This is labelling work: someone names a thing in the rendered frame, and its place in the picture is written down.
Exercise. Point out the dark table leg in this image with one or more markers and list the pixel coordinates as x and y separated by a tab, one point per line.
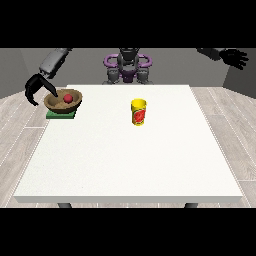
191	205
64	205

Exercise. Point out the yellow cup with melon print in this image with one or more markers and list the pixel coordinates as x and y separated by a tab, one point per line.
138	113

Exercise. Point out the small red ball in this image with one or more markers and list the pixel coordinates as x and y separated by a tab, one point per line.
68	98

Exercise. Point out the brown wooden bowl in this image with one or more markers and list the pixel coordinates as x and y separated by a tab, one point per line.
60	104

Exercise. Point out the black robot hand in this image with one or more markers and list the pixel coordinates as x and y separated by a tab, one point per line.
233	57
34	83

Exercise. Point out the grey robot trunk purple rings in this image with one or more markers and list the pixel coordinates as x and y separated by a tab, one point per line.
127	68

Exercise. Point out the green square pad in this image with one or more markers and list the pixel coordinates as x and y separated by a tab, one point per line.
52	115

